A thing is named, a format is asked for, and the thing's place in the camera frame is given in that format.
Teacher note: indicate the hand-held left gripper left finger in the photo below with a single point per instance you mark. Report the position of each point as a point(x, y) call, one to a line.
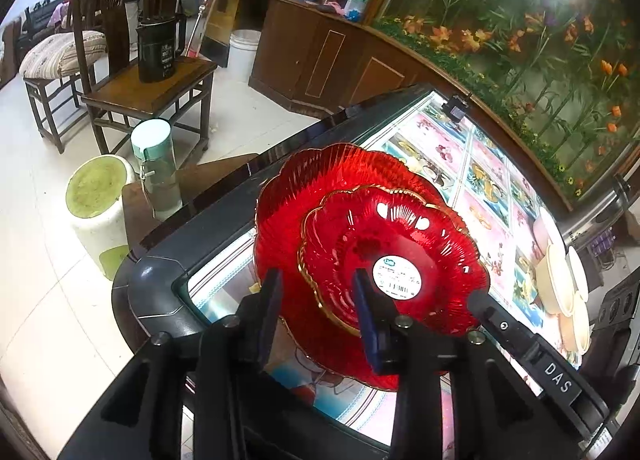
point(270, 312)

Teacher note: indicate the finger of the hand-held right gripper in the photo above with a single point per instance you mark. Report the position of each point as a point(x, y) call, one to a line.
point(520, 342)

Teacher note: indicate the wooden cabinet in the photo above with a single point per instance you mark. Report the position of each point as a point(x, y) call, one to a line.
point(310, 49)

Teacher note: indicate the white plastic bucket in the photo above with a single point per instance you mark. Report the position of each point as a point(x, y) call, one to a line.
point(244, 54)

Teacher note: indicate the dark framed table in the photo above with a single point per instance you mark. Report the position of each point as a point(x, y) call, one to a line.
point(160, 285)

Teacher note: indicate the small red glass plate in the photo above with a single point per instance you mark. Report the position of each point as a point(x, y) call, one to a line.
point(350, 235)

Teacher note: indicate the small wooden table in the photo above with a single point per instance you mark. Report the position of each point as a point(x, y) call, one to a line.
point(210, 179)

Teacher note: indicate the green lid water bottle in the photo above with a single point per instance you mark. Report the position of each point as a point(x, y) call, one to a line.
point(152, 139)

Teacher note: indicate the dark wooden chair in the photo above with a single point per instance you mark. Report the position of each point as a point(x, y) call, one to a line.
point(150, 89)

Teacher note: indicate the black pitcher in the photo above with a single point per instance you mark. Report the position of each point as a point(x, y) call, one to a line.
point(155, 54)

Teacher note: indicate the large red glass plate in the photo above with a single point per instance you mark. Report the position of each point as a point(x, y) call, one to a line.
point(290, 200)

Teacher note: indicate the green white packet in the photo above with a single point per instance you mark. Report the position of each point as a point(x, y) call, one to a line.
point(357, 2)

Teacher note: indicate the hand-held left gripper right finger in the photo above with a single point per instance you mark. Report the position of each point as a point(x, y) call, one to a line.
point(367, 322)

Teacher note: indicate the black table clip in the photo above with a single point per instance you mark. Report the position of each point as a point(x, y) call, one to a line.
point(456, 108)

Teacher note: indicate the printed fruit tablecloth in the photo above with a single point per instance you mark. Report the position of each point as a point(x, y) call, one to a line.
point(490, 200)

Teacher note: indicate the stainless steel flask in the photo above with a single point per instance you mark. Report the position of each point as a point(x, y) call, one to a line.
point(595, 215)

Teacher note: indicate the framed flower painting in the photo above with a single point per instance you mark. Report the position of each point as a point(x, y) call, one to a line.
point(500, 29)

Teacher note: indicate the cushioned wooden chair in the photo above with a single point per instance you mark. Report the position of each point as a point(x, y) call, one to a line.
point(60, 54)

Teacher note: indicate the white green stool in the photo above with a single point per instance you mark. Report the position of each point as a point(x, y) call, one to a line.
point(95, 185)

